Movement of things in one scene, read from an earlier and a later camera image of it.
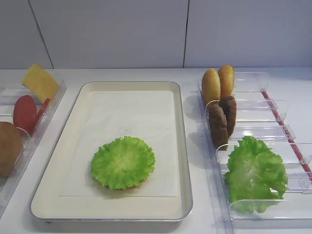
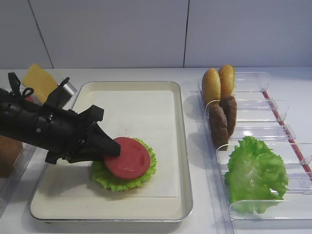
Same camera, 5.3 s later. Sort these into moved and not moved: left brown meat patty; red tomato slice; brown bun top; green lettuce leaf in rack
Moved: red tomato slice
Not moved: brown bun top; green lettuce leaf in rack; left brown meat patty
